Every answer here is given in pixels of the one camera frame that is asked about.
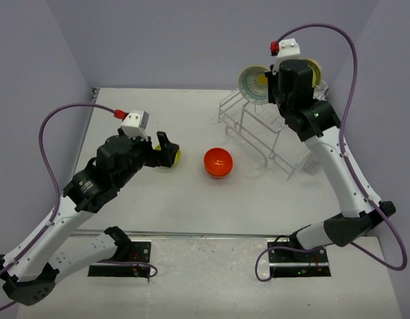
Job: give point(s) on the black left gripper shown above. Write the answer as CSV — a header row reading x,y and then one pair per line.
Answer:
x,y
165,157

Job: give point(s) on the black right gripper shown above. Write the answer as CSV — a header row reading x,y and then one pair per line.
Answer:
x,y
272,79

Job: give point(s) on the lime green bowl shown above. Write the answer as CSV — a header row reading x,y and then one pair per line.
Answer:
x,y
177,156

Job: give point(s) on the tan bowl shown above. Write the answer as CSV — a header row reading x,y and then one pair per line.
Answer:
x,y
253,84
316,65

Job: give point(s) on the olive green bowl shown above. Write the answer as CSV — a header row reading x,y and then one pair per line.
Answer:
x,y
314,76

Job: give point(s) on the orange bowl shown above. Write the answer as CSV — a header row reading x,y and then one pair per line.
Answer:
x,y
218,159
218,174

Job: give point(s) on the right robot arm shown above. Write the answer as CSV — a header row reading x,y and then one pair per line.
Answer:
x,y
317,125

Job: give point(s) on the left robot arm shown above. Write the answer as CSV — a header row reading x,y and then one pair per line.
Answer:
x,y
38,264

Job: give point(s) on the white cutlery holder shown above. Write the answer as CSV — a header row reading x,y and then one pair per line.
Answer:
x,y
311,166

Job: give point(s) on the white wire dish rack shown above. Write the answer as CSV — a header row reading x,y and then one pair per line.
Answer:
x,y
263,128

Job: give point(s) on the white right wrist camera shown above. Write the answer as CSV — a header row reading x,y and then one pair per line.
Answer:
x,y
287,49

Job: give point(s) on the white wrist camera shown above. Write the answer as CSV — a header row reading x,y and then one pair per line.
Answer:
x,y
287,49
135,123

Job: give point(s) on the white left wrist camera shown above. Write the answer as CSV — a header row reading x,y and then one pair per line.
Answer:
x,y
135,123

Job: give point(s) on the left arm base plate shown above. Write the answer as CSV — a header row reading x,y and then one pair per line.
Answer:
x,y
139,251

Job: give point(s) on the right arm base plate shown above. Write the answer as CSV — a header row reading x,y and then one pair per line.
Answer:
x,y
288,264

